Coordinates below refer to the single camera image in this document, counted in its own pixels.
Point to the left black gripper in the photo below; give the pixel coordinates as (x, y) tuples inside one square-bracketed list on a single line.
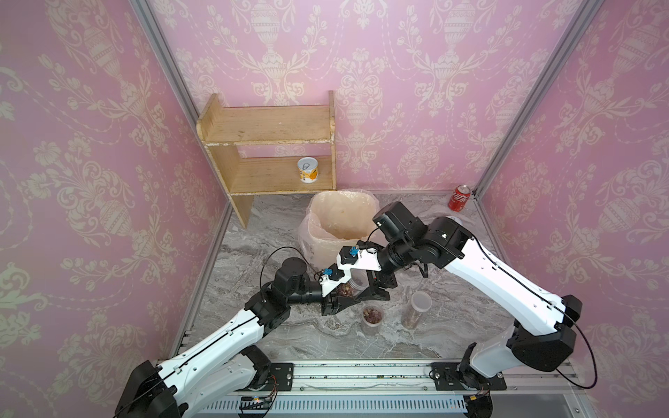
[(338, 306)]

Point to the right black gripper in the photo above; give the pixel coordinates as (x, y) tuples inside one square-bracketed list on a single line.
[(379, 280)]

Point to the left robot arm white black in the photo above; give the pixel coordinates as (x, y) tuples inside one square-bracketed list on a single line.
[(229, 359)]

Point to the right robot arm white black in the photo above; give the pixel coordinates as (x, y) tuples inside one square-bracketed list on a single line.
[(544, 332)]

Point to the clear plastic bin liner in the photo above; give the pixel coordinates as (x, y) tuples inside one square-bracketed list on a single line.
[(308, 235)]

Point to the red cola can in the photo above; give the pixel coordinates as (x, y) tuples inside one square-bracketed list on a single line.
[(459, 198)]

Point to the yellow white can on shelf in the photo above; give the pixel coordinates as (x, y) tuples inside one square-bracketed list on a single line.
[(308, 168)]

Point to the wooden two-tier shelf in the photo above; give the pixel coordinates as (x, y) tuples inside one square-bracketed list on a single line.
[(255, 150)]

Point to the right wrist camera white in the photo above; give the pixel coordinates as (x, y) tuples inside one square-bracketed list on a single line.
[(359, 258)]

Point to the aluminium mounting rail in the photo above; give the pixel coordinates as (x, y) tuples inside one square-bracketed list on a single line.
[(403, 388)]

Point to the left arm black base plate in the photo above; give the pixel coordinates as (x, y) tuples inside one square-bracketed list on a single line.
[(277, 376)]

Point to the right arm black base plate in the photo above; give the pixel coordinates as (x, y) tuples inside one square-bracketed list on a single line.
[(448, 377)]

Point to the small circuit board with wires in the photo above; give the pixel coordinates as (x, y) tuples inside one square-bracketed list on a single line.
[(256, 406)]

